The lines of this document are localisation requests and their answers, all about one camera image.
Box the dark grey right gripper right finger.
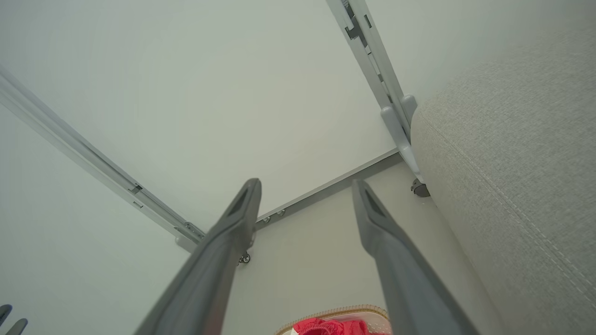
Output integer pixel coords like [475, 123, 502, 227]
[352, 179, 480, 335]

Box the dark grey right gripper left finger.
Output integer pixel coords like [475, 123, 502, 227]
[134, 178, 262, 335]

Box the red garment white trim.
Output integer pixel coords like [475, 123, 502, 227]
[292, 318, 387, 335]

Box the grey fabric sofa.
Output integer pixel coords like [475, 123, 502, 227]
[411, 19, 596, 335]

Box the cream perforated laundry basket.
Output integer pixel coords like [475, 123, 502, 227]
[276, 305, 392, 335]

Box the grey panel bottom rail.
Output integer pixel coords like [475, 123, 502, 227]
[255, 149, 405, 229]

